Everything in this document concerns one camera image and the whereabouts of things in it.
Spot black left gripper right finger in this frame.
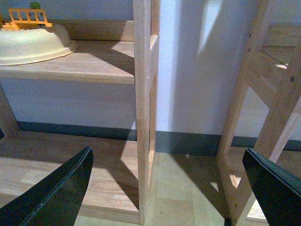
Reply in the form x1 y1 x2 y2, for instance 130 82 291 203
242 148 301 226

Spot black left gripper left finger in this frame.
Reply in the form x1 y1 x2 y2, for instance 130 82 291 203
0 147 94 226

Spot wooden shelf unit left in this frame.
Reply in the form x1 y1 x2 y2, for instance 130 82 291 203
0 0 159 225

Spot wooden shelf unit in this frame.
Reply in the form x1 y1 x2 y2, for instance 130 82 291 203
217 0 301 226
0 0 159 225

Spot wooden shelf unit right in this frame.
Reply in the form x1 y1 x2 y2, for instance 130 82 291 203
217 0 301 226

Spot cream upturned plastic bowl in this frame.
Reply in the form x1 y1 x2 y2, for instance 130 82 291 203
0 24 78 66

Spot orange toy fence piece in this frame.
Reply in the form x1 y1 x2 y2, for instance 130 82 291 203
2 8 53 31

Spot small green toy tree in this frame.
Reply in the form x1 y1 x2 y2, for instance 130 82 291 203
30 1 41 9

